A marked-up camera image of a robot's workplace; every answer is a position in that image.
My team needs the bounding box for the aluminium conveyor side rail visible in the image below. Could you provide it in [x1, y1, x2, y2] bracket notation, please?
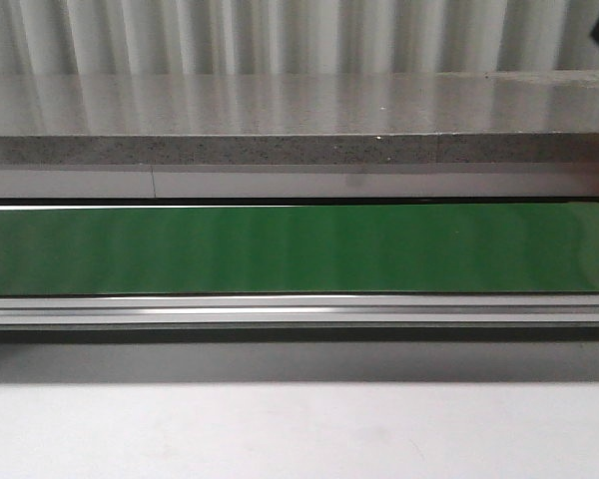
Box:
[0, 293, 599, 329]

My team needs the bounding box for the white pleated curtain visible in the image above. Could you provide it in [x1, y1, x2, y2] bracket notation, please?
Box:
[0, 0, 599, 75]

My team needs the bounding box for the green conveyor belt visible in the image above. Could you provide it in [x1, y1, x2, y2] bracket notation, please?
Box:
[0, 203, 599, 296]

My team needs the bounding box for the grey speckled stone counter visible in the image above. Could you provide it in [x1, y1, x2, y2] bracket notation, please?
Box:
[0, 71, 599, 201]

